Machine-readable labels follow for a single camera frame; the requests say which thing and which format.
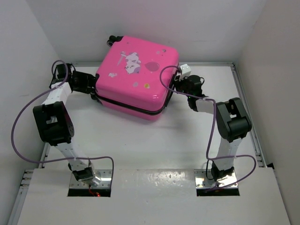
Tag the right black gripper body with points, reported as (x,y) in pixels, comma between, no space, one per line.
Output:
(181,86)

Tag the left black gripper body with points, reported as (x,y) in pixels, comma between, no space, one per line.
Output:
(82,81)

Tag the pink suitcase with dark lining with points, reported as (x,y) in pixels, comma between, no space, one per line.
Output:
(133,75)

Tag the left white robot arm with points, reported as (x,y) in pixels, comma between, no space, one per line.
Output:
(54,123)

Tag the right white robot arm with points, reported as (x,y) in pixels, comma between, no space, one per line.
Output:
(233,122)

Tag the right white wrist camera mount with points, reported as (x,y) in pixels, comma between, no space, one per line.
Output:
(185,71)

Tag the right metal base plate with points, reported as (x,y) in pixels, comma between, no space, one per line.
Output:
(203,180)

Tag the metal base plate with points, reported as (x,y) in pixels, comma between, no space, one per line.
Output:
(203,180)
(96,179)

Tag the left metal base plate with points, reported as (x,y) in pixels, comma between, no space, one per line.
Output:
(96,179)

